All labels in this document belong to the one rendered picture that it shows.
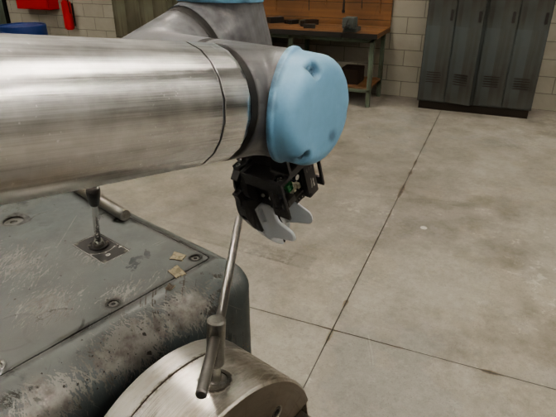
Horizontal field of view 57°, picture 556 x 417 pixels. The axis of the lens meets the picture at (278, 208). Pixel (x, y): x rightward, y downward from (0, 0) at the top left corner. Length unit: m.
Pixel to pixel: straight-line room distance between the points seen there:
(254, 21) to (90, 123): 0.28
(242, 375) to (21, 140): 0.48
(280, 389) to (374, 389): 1.71
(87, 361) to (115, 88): 0.49
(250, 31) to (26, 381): 0.46
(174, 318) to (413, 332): 2.06
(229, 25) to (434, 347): 2.31
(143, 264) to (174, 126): 0.58
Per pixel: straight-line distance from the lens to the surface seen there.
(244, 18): 0.48
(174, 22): 0.45
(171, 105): 0.27
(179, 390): 0.64
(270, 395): 0.68
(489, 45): 6.41
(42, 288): 0.83
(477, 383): 2.53
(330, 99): 0.34
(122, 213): 0.96
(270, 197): 0.57
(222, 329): 0.59
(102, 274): 0.83
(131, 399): 0.66
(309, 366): 2.45
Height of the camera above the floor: 1.69
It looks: 27 degrees down
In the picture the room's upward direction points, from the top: straight up
